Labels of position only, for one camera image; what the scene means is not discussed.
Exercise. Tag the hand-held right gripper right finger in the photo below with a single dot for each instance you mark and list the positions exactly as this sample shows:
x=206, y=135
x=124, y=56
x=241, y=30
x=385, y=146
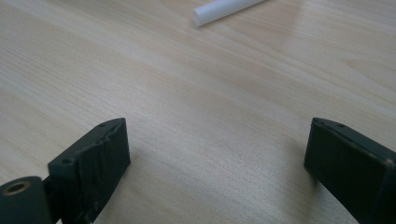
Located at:
x=351, y=168

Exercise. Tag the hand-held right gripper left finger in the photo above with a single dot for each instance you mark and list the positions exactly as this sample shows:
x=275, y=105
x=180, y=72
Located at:
x=93, y=168

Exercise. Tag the white tube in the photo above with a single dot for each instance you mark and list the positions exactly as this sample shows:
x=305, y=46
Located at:
x=221, y=9

